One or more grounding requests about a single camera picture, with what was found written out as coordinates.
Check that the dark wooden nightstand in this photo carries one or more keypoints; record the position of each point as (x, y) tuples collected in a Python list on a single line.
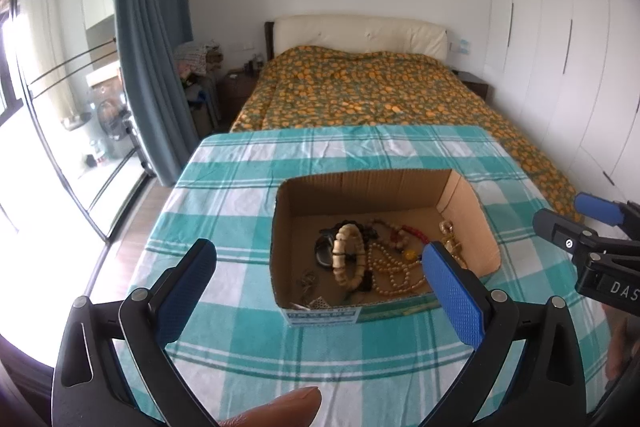
[(240, 92), (472, 84)]

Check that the white sheer curtain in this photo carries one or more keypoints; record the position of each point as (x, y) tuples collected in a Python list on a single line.
[(45, 37)]

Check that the yellow amber bead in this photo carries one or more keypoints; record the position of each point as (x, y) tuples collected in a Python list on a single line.
[(411, 254)]

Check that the cream padded headboard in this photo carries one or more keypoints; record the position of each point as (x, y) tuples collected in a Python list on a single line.
[(360, 34)]

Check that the teal checked tablecloth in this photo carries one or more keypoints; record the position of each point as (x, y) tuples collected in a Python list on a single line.
[(240, 167)]

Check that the cardboard box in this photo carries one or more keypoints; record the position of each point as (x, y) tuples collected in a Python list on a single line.
[(360, 192)]

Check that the round black wristwatch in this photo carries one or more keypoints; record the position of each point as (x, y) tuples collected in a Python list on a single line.
[(324, 252)]

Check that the white wardrobe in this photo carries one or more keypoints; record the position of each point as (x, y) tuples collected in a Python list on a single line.
[(550, 32)]

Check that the pale blue wall socket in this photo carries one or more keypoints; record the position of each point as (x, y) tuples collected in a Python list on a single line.
[(464, 46)]

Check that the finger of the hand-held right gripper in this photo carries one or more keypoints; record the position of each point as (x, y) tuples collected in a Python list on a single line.
[(597, 208), (557, 229)]

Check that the person's right hand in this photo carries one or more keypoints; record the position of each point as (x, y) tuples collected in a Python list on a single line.
[(620, 344)]

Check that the pile of clothes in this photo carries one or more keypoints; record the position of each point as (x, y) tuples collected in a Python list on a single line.
[(197, 57)]

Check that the grey suitcase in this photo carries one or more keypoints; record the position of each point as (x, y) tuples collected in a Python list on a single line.
[(206, 102)]

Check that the small dark bottles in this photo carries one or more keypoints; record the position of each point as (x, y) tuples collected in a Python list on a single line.
[(254, 64)]

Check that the person's left hand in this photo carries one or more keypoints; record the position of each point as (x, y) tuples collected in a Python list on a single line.
[(275, 409)]

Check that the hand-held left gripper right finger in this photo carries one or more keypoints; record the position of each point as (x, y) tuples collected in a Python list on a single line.
[(452, 292)]

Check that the dark wooden bed frame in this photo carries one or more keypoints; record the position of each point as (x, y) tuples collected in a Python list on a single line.
[(270, 39)]

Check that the blue curtain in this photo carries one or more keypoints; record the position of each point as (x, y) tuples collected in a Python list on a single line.
[(150, 32)]

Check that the bed with orange bedspread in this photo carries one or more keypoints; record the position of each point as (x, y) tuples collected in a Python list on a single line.
[(350, 97)]

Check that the black sliding door frame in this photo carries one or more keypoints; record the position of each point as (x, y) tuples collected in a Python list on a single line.
[(30, 107)]

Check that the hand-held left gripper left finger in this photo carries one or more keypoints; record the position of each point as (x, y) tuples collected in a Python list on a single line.
[(187, 287)]

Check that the gold metal pendant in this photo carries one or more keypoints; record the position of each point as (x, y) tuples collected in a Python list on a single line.
[(447, 229)]

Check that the washing machine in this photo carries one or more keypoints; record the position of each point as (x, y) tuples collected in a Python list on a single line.
[(107, 92)]

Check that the white wall switch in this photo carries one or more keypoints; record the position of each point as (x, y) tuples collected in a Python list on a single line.
[(240, 45)]

